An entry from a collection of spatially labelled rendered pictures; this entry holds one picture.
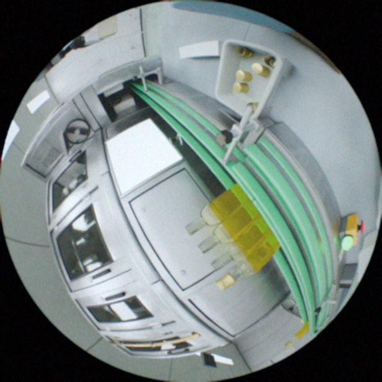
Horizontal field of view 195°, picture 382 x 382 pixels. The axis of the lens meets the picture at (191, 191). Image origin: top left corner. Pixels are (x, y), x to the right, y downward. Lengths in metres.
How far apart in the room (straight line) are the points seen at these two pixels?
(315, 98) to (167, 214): 0.59
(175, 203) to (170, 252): 0.18
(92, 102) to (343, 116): 1.14
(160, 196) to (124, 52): 3.62
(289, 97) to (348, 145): 0.21
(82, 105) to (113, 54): 2.83
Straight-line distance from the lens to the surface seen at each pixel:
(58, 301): 1.67
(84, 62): 3.73
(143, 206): 0.46
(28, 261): 1.65
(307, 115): 0.39
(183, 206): 0.42
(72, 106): 0.98
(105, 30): 0.65
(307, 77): 0.40
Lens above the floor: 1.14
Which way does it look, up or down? 12 degrees down
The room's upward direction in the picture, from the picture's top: 122 degrees counter-clockwise
